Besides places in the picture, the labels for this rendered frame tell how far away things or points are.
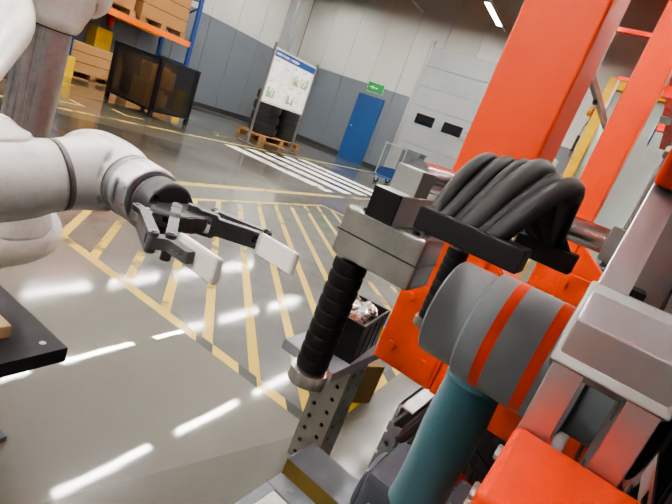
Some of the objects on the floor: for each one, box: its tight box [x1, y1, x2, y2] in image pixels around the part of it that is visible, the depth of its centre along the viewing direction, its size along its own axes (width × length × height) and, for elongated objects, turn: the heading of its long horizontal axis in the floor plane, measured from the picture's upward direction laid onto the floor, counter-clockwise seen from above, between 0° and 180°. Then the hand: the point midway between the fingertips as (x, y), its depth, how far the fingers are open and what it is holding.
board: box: [237, 42, 319, 156], centre depth 944 cm, size 150×50×195 cm, turn 98°
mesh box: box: [104, 40, 201, 125], centre depth 816 cm, size 88×127×97 cm
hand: (253, 263), depth 55 cm, fingers open, 12 cm apart
